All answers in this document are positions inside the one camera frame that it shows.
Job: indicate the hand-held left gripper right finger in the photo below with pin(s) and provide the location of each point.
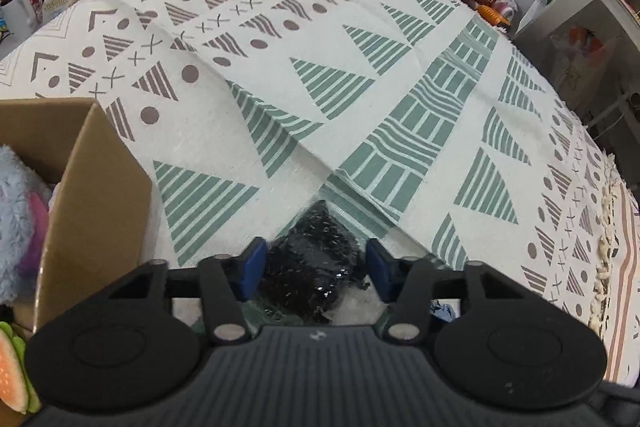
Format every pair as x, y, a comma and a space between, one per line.
380, 272

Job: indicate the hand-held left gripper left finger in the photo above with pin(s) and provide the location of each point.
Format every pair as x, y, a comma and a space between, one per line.
252, 264

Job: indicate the black glittery pouch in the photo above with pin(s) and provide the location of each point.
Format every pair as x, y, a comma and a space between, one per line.
310, 267

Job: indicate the brown cardboard box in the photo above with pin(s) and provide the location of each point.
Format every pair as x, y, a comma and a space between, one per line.
95, 217

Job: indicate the large blue-grey plush toy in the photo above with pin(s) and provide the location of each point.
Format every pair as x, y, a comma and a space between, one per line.
15, 217

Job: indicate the burger plush toy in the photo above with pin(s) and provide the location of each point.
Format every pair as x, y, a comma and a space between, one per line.
10, 367

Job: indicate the blue printed packet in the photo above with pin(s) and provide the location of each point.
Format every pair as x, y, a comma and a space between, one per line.
445, 311

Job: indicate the green triangle patterned blanket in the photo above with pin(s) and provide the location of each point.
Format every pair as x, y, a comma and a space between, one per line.
350, 32

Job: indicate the orange striped blanket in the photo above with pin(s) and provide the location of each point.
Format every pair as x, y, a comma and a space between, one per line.
622, 282

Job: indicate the orange brush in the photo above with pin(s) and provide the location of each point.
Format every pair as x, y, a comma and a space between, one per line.
492, 14

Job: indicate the printed plastic bag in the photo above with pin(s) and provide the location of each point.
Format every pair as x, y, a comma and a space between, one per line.
580, 52

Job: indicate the white jug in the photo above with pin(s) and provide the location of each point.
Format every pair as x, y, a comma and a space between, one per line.
15, 4

